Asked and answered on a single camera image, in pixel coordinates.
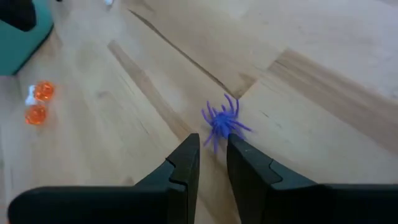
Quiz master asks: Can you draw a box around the translucent orange plastic pumpkin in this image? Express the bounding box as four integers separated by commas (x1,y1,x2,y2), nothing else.
24,104,48,126
33,80,56,102

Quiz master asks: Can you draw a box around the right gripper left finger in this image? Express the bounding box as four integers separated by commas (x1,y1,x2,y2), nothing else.
135,133,200,224

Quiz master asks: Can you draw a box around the teal plastic bin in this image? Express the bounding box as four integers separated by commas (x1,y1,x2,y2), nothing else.
0,0,55,77

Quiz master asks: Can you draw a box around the white plastic bone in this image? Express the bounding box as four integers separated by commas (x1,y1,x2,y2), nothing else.
24,84,37,106

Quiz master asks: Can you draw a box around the purple plastic spider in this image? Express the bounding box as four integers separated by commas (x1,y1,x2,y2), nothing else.
201,93,253,155

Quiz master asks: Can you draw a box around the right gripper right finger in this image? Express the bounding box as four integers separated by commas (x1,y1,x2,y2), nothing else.
226,133,315,224

